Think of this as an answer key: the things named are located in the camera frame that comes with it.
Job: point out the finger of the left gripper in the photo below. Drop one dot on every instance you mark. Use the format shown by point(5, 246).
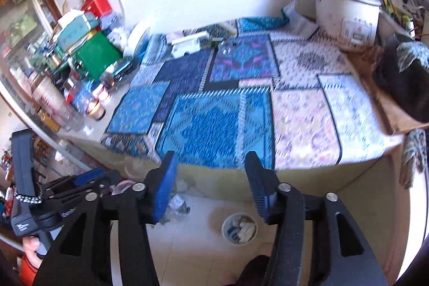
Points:
point(26, 188)
point(85, 178)

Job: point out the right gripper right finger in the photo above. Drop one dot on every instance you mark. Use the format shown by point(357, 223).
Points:
point(263, 184)

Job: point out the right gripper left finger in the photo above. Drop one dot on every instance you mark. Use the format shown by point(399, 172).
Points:
point(159, 184)

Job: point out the white plastic trash bin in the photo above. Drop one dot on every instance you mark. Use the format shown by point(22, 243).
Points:
point(239, 229)

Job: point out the person's left hand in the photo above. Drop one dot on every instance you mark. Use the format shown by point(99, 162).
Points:
point(31, 245)

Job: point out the clear plastic bag on floor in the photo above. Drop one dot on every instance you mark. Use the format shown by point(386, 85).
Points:
point(178, 209)

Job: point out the candle jar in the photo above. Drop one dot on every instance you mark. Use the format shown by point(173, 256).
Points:
point(95, 110)

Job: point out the pink thermos bottle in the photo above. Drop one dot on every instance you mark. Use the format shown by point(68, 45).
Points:
point(47, 95)

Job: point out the blue patchwork counter cloth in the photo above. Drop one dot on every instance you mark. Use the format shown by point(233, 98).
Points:
point(254, 84)

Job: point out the green box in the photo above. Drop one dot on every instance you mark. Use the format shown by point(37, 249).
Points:
point(94, 53)

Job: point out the white flat box on counter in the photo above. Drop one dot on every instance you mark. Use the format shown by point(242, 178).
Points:
point(187, 44)

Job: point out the teal tissue box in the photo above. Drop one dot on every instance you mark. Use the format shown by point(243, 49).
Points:
point(76, 29)

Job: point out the grey dish rag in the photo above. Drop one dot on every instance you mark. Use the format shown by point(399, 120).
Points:
point(414, 157)

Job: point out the glass display cabinet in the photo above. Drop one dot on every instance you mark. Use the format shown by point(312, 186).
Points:
point(25, 28)

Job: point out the wooden cutting board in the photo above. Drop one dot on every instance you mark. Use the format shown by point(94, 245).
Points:
point(394, 120)

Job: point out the red box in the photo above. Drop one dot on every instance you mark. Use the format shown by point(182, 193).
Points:
point(99, 8)

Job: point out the black clay pot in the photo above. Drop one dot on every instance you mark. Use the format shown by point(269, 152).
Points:
point(407, 87)

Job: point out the white electric rice cooker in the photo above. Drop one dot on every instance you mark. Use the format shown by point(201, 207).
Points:
point(351, 23)

